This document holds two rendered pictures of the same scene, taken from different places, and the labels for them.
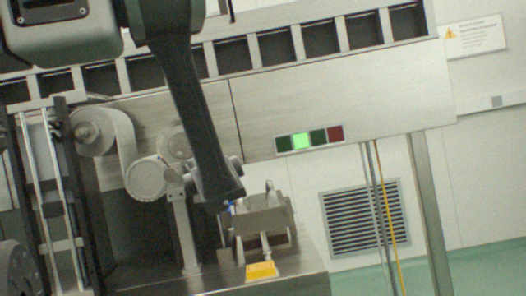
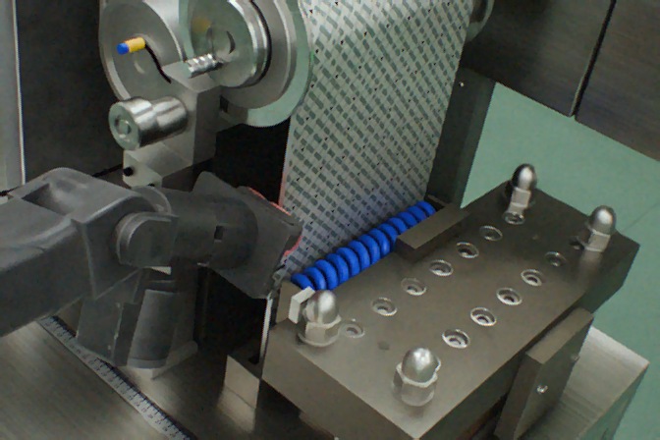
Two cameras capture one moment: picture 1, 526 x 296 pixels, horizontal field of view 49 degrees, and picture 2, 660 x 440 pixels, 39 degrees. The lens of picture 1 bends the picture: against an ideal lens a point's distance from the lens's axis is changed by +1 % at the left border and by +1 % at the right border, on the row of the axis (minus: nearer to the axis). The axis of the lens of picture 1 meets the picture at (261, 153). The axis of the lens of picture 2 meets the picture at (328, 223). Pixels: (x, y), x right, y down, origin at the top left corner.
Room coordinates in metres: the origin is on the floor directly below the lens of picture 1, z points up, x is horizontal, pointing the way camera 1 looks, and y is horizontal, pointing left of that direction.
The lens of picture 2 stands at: (1.15, -0.25, 1.57)
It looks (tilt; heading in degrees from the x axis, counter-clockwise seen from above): 36 degrees down; 36
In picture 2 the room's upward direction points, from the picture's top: 10 degrees clockwise
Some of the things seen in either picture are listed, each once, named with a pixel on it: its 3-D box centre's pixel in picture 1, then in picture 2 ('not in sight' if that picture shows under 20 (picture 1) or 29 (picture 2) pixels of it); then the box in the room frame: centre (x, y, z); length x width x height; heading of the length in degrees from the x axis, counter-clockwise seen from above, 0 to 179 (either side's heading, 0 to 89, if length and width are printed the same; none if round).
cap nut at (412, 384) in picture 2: (272, 197); (417, 369); (1.64, -0.01, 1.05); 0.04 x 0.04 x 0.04
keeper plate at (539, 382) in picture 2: (290, 215); (546, 376); (1.82, -0.05, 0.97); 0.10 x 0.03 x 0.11; 0
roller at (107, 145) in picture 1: (102, 131); not in sight; (1.77, 0.47, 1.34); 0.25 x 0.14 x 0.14; 0
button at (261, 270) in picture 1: (260, 270); not in sight; (1.41, 0.06, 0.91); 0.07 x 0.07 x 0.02; 0
